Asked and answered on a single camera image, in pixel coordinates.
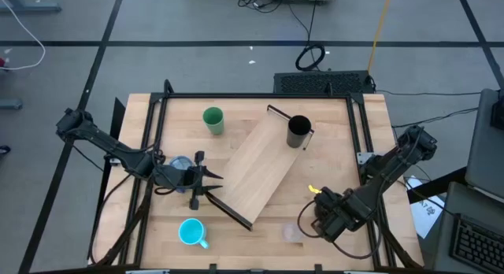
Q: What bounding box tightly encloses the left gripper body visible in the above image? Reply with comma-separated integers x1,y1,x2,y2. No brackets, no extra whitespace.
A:
154,150,206,211

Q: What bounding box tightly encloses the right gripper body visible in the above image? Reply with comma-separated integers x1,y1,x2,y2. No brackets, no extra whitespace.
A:
313,188,358,243

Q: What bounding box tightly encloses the blue tumbler mug with lid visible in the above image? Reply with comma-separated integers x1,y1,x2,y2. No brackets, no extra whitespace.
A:
169,154,196,194

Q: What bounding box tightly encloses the cyan mug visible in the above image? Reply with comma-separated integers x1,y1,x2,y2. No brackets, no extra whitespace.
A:
178,217,210,250

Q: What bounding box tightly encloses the clear plastic cup with handle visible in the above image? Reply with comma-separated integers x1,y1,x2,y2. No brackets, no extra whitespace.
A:
280,221,306,243

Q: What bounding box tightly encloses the green plastic cup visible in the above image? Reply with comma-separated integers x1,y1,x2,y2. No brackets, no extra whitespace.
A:
202,106,225,136

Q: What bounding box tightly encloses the tall black cup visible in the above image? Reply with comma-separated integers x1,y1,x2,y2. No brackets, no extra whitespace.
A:
286,114,313,149

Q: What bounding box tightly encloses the wooden tray board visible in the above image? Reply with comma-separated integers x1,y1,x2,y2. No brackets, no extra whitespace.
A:
202,104,316,231

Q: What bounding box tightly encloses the black side panel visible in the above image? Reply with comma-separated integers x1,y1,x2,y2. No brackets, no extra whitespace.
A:
101,96,126,196

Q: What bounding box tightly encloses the white paper sheet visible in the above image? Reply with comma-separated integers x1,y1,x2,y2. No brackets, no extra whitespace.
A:
405,175,446,239

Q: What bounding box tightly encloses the grey desk surface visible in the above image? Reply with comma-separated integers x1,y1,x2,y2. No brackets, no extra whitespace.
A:
431,181,504,274

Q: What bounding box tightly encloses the black computer case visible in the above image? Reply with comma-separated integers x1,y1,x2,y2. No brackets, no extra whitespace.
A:
273,70,375,95

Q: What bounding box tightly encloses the black keyboard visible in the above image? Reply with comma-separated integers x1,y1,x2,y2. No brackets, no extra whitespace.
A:
448,213,504,274

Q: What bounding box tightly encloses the grey laptop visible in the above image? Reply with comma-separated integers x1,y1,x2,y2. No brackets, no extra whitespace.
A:
464,87,504,204

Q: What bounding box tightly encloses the grey furniture foot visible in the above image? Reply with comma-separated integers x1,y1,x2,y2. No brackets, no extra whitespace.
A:
0,98,24,111

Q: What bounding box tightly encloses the grey desk leg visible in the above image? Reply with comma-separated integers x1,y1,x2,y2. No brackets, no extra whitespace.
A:
0,0,62,13

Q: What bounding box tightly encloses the black aluminium table frame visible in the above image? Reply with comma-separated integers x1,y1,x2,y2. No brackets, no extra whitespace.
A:
87,79,424,274

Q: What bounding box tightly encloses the coiled black cable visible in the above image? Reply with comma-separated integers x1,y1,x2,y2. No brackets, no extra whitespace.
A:
295,43,327,72

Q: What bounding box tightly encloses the black cable bundle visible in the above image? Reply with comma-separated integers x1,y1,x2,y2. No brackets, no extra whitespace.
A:
237,0,284,14

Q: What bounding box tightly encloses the yellow cable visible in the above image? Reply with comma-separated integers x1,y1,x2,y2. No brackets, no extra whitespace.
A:
367,0,395,74

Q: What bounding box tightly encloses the white cable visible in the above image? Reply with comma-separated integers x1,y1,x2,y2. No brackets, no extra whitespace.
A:
0,0,46,72

